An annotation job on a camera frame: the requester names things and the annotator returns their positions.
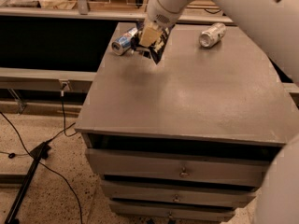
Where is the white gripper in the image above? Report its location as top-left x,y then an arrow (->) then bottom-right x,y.
139,0 -> 194,47

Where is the blue chip bag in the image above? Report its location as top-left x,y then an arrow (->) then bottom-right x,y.
131,22 -> 172,64

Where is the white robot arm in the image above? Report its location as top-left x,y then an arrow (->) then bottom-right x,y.
140,0 -> 299,224

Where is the blue redbull can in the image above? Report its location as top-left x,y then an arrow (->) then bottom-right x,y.
111,27 -> 138,56

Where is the silver soda can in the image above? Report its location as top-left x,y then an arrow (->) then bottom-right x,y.
199,22 -> 226,48

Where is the grey drawer cabinet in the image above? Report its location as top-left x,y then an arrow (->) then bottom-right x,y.
76,25 -> 299,212

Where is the black metal stand leg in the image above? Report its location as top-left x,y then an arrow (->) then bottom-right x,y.
0,142 -> 50,224

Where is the middle grey drawer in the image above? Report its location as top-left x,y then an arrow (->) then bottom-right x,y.
101,180 -> 255,208

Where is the grey drawer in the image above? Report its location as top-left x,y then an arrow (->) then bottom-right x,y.
85,148 -> 268,187
109,201 -> 235,223
101,180 -> 255,208

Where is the top grey drawer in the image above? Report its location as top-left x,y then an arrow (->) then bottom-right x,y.
85,148 -> 268,187

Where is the bottom grey drawer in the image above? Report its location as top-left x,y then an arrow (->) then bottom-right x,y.
109,201 -> 235,223

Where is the grey metal shelf rail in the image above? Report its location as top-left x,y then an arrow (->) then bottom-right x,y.
0,67 -> 96,93

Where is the black floor cable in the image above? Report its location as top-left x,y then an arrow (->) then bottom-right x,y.
0,91 -> 84,224

